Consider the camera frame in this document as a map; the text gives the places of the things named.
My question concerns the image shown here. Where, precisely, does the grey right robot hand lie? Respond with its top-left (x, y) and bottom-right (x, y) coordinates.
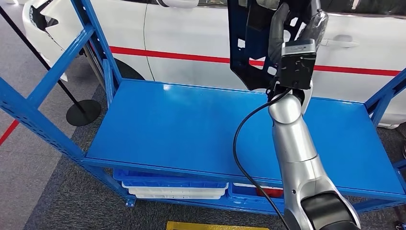
top-left (268, 2), bottom-right (329, 64)

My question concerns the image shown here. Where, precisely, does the black plastic plate bracket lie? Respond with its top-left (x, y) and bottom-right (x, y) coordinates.
top-left (227, 0), bottom-right (321, 92)

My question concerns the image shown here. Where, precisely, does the blue metal shelf rack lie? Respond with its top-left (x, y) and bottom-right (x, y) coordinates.
top-left (0, 0), bottom-right (406, 217)

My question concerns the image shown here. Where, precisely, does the red plastic part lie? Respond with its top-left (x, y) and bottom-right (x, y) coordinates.
top-left (256, 187), bottom-right (284, 198)

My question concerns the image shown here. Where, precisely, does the white car with red stripe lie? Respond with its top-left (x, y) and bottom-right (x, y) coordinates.
top-left (22, 0), bottom-right (406, 129)

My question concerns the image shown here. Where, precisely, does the white car side mirror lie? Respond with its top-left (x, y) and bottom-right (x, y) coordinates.
top-left (157, 0), bottom-right (200, 9)

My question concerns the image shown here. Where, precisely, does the black car wheel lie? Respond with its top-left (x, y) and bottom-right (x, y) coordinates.
top-left (114, 58), bottom-right (145, 81)

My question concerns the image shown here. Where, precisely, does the blue plastic bin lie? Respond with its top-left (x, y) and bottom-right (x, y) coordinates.
top-left (113, 169), bottom-right (229, 188)
top-left (227, 183), bottom-right (286, 213)

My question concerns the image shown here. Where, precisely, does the yellow floor tape square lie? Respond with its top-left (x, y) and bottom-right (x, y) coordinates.
top-left (165, 221), bottom-right (270, 230)

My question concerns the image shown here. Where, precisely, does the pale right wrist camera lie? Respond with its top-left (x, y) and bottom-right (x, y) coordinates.
top-left (281, 38), bottom-right (317, 58)

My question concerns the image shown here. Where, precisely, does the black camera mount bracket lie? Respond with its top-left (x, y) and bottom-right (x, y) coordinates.
top-left (277, 52), bottom-right (317, 91)

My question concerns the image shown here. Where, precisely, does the white car door handle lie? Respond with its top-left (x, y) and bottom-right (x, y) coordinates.
top-left (320, 34), bottom-right (361, 48)

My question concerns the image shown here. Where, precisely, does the grey metal frame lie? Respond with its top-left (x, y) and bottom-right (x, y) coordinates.
top-left (83, 44), bottom-right (107, 90)

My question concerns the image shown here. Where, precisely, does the black stanchion post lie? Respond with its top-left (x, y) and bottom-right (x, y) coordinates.
top-left (0, 4), bottom-right (102, 127)

